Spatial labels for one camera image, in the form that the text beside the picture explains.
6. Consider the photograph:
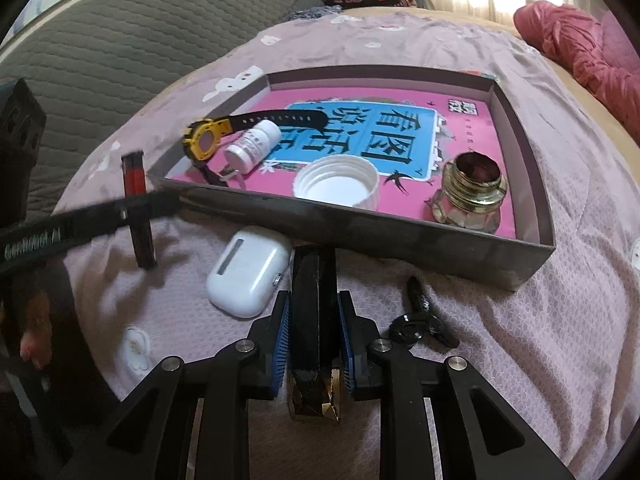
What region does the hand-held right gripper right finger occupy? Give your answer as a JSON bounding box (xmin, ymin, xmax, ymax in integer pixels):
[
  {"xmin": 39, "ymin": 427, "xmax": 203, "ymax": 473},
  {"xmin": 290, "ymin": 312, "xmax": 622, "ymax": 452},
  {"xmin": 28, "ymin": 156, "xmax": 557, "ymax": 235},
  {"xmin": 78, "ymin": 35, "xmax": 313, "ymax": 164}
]
[{"xmin": 337, "ymin": 290, "xmax": 576, "ymax": 480}]

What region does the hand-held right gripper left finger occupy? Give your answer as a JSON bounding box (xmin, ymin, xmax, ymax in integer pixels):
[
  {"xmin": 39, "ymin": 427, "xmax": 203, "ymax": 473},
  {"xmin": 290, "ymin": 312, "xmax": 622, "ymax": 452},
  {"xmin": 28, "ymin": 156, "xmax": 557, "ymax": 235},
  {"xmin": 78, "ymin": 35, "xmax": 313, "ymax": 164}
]
[{"xmin": 67, "ymin": 290, "xmax": 292, "ymax": 480}]

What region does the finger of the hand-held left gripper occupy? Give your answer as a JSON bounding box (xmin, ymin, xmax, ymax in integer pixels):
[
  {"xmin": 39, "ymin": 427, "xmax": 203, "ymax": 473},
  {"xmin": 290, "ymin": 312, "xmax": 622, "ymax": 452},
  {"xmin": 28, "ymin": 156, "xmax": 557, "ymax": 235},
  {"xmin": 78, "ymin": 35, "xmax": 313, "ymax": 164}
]
[{"xmin": 117, "ymin": 191, "xmax": 182, "ymax": 225}]

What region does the red lighter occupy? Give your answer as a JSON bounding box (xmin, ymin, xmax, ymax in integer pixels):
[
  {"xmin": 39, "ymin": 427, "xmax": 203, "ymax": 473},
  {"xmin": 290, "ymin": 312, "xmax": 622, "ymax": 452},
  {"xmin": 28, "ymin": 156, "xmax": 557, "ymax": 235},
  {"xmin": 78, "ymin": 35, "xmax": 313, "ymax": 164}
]
[{"xmin": 121, "ymin": 151, "xmax": 159, "ymax": 270}]

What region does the black and gold rectangular case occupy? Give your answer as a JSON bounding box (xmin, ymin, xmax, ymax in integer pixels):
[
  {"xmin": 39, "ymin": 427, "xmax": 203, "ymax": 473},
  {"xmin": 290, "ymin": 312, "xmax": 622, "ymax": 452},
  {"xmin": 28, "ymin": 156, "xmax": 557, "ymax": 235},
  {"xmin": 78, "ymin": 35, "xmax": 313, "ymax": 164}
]
[{"xmin": 287, "ymin": 247, "xmax": 346, "ymax": 424}]

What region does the yellow and black wristwatch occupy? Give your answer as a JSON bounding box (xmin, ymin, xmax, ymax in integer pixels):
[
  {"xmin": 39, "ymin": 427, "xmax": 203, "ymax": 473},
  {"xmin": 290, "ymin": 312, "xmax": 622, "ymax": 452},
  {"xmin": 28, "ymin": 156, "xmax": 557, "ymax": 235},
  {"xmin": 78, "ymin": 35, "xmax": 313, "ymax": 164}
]
[{"xmin": 181, "ymin": 109, "xmax": 329, "ymax": 189}]

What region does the small white pill bottle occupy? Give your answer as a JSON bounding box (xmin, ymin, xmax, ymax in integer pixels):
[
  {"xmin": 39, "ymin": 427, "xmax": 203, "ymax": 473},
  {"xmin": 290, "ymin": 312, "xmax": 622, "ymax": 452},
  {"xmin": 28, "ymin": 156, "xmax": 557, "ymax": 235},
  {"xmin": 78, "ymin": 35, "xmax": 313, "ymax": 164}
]
[{"xmin": 223, "ymin": 120, "xmax": 282, "ymax": 173}]

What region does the grey cardboard box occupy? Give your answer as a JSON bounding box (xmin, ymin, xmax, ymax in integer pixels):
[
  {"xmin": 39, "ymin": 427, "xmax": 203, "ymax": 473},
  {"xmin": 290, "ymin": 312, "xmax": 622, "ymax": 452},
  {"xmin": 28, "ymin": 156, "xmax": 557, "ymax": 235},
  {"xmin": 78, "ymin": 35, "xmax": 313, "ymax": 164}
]
[{"xmin": 150, "ymin": 65, "xmax": 557, "ymax": 292}]

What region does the white screw cap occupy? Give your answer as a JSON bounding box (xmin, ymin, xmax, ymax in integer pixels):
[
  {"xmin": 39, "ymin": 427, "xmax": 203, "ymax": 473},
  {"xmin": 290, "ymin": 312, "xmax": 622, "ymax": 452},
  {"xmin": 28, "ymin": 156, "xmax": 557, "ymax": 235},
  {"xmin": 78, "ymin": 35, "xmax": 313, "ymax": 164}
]
[{"xmin": 293, "ymin": 155, "xmax": 381, "ymax": 211}]

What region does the person's left hand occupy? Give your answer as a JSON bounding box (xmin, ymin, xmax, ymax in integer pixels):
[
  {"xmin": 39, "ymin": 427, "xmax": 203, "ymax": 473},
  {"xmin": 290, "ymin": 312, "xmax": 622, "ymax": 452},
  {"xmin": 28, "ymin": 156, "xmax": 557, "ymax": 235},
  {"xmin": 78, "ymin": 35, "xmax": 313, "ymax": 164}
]
[{"xmin": 19, "ymin": 295, "xmax": 54, "ymax": 368}]

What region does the white earbuds case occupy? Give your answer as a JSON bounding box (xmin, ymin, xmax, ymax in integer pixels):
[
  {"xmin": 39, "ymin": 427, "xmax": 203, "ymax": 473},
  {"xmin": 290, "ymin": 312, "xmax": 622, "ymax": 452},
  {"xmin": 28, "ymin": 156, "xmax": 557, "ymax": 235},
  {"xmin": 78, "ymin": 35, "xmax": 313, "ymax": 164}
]
[{"xmin": 206, "ymin": 226, "xmax": 294, "ymax": 319}]

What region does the grey quilted headboard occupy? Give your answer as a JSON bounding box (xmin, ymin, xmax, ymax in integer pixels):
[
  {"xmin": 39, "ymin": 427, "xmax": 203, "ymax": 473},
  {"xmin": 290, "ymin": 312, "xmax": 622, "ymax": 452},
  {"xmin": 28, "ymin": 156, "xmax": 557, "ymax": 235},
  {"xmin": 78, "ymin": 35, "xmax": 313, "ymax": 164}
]
[{"xmin": 0, "ymin": 0, "xmax": 324, "ymax": 211}]

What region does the pink and blue book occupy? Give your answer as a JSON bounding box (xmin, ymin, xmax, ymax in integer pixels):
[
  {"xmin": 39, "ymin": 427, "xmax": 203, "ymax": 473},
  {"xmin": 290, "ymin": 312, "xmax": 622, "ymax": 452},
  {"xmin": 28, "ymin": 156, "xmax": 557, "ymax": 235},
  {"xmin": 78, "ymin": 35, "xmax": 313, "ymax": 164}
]
[{"xmin": 207, "ymin": 87, "xmax": 517, "ymax": 239}]

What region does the purple printed blanket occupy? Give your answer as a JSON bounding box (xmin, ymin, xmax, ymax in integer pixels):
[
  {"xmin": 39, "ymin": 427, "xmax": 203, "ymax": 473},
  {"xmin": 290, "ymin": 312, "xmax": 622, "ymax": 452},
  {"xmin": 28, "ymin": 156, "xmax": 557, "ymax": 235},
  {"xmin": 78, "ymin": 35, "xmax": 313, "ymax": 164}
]
[{"xmin": 50, "ymin": 10, "xmax": 640, "ymax": 480}]

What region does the dark patterned cloth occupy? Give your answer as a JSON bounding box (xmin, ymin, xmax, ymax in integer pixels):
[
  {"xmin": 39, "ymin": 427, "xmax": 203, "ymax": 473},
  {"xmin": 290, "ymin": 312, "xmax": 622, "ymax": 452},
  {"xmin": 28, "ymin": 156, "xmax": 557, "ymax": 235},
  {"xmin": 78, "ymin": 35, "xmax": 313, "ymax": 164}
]
[{"xmin": 290, "ymin": 4, "xmax": 346, "ymax": 24}]

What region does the pink quilt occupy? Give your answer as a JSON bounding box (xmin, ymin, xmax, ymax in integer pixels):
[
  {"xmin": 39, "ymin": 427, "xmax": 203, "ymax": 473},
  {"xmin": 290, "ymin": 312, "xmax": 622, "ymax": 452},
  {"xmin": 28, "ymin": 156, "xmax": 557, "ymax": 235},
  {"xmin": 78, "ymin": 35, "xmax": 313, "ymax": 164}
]
[{"xmin": 514, "ymin": 1, "xmax": 640, "ymax": 131}]

